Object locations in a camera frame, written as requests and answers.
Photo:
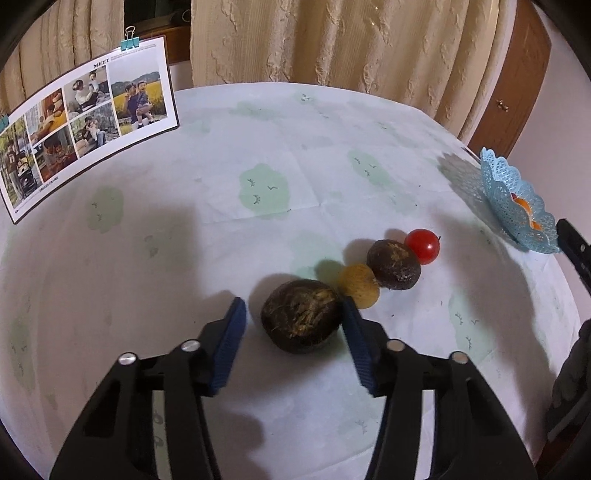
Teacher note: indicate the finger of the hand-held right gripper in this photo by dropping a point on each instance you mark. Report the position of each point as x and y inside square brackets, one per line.
[575, 247]

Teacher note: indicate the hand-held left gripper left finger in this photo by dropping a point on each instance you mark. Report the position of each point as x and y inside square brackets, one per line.
[228, 346]

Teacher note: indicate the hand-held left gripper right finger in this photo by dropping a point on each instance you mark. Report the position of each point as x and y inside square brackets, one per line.
[362, 350]

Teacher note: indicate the large orange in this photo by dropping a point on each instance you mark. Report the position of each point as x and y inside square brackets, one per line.
[523, 204]

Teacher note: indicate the large dark wrinkled passion fruit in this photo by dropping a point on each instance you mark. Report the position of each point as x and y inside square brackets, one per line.
[295, 318]

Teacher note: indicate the blue lattice plastic basket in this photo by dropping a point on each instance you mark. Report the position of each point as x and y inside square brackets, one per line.
[501, 180]

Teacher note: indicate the small yellow oval fruit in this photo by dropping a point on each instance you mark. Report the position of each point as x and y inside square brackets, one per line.
[358, 284]

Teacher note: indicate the small dark wrinkled passion fruit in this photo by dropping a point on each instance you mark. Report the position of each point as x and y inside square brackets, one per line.
[392, 265]

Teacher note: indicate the red cherry tomato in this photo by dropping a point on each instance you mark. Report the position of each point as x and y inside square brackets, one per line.
[422, 246]

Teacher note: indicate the brown wooden cabinet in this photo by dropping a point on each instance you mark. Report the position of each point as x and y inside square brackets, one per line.
[508, 69]

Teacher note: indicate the photo collage board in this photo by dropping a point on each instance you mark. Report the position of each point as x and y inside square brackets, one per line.
[92, 115]

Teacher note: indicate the beige patterned curtain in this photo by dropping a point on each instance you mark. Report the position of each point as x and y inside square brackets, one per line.
[346, 46]
[46, 55]

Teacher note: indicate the teal binder clip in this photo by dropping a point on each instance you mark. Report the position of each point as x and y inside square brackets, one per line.
[130, 42]
[3, 122]

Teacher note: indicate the dark wooden furniture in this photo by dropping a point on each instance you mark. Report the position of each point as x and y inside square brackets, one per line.
[157, 23]

